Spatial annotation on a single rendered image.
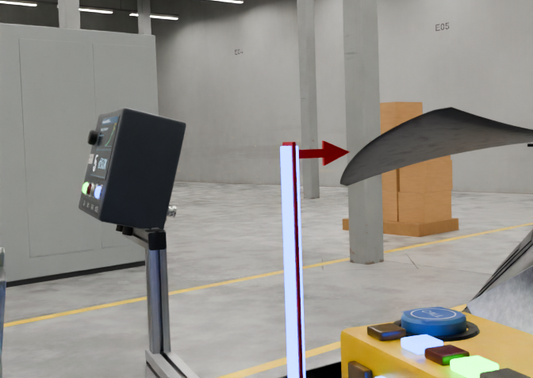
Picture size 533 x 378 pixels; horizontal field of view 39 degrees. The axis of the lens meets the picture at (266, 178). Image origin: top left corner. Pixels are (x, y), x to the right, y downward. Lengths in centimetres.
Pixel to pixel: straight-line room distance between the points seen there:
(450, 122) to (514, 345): 29
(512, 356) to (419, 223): 851
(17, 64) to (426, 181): 474
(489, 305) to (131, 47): 666
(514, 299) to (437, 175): 829
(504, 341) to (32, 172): 645
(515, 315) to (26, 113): 618
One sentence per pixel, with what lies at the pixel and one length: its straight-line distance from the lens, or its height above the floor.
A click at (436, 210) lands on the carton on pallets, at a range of 914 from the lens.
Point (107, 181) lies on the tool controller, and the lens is 124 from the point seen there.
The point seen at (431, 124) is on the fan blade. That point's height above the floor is 120.
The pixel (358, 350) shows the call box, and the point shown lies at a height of 106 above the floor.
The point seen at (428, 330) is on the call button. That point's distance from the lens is 47.
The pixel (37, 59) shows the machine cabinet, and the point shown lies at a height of 195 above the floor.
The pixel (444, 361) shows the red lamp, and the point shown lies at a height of 107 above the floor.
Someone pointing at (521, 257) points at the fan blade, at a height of 104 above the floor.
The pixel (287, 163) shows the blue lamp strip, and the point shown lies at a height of 117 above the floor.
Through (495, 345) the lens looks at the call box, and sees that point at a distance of 46.
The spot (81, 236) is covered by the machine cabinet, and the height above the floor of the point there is 36.
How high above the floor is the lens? 120
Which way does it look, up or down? 3 degrees down
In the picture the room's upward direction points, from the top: 2 degrees counter-clockwise
